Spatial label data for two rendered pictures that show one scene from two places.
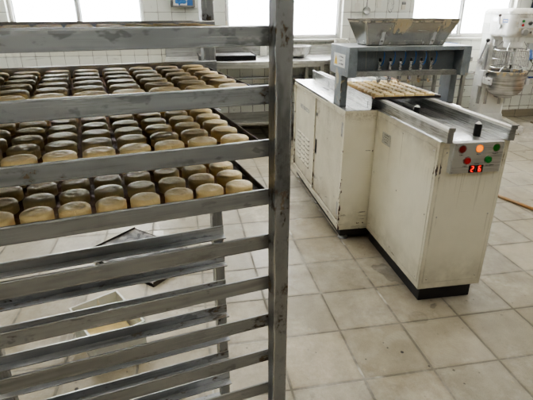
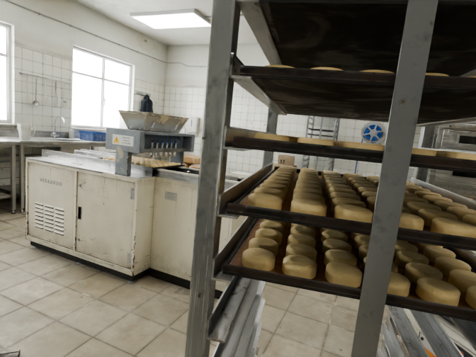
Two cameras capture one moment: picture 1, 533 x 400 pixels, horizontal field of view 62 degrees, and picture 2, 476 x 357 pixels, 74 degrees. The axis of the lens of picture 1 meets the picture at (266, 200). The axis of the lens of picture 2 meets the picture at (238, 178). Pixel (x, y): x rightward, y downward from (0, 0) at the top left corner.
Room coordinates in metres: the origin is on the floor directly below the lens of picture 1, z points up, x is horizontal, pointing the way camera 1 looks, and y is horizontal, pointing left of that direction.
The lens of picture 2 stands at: (0.65, 1.05, 1.24)
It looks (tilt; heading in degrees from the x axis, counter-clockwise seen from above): 8 degrees down; 303
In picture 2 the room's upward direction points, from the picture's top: 6 degrees clockwise
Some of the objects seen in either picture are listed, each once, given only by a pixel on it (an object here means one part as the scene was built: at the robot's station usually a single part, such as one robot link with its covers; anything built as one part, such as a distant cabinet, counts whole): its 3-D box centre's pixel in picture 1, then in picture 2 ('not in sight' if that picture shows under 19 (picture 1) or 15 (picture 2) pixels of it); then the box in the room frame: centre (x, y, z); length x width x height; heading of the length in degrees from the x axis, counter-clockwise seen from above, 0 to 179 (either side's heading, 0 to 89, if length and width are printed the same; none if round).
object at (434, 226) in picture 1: (424, 194); (200, 229); (2.22, -0.86, 0.45); 0.70 x 0.34 x 0.90; 10
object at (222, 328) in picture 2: not in sight; (254, 252); (1.00, 0.42, 0.96); 0.64 x 0.03 x 0.03; 112
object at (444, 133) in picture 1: (364, 95); (129, 166); (2.81, -0.61, 0.87); 2.01 x 0.03 x 0.07; 10
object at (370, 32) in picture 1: (400, 31); (155, 122); (2.72, -0.77, 1.25); 0.56 x 0.29 x 0.14; 100
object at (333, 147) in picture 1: (359, 148); (108, 209); (3.19, -0.69, 0.42); 1.28 x 0.72 x 0.84; 10
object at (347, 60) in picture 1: (396, 75); (154, 151); (2.72, -0.77, 1.01); 0.72 x 0.33 x 0.34; 100
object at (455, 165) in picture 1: (475, 156); not in sight; (1.87, -0.92, 0.77); 0.24 x 0.04 x 0.14; 100
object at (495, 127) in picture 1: (407, 94); (153, 165); (2.86, -0.90, 0.87); 2.01 x 0.03 x 0.07; 10
